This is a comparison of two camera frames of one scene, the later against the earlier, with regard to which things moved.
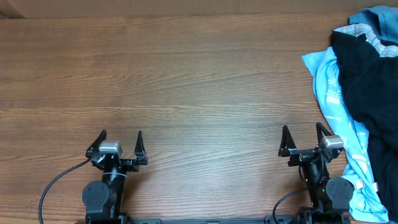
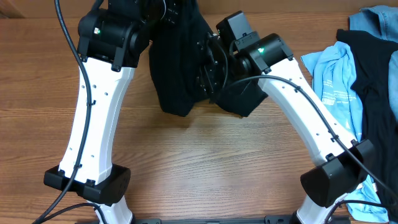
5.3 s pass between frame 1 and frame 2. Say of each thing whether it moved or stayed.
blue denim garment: stayed
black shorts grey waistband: moved
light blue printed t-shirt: stayed
